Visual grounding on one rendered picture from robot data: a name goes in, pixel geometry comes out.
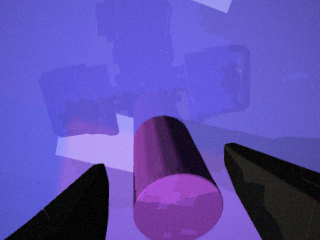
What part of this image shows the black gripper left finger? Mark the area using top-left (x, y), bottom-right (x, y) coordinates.
top-left (4, 164), bottom-right (109, 240)

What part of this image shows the purple marker cap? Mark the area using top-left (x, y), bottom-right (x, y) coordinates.
top-left (133, 115), bottom-right (223, 240)

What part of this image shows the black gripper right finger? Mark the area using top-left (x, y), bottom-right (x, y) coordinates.
top-left (224, 143), bottom-right (320, 240)

